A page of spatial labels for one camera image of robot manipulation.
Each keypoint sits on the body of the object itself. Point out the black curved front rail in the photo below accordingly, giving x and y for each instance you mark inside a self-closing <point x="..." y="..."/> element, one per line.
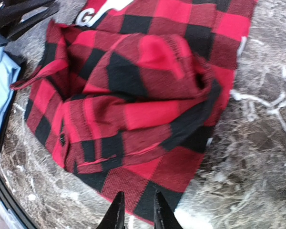
<point x="11" y="211"/>

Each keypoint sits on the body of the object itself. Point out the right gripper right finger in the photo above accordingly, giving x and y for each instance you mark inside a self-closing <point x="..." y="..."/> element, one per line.
<point x="163" y="215"/>

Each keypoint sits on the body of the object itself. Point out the folded light blue shirt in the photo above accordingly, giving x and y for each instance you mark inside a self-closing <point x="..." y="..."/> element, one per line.
<point x="1" y="95"/>

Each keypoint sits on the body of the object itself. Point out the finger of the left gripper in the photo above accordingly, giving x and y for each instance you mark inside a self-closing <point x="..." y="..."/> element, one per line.
<point x="11" y="10"/>
<point x="17" y="28"/>

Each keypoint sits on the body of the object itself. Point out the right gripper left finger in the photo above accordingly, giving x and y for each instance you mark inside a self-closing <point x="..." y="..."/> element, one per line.
<point x="115" y="215"/>

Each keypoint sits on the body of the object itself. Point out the red black plaid shirt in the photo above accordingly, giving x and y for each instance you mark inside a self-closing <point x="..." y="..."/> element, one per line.
<point x="127" y="97"/>

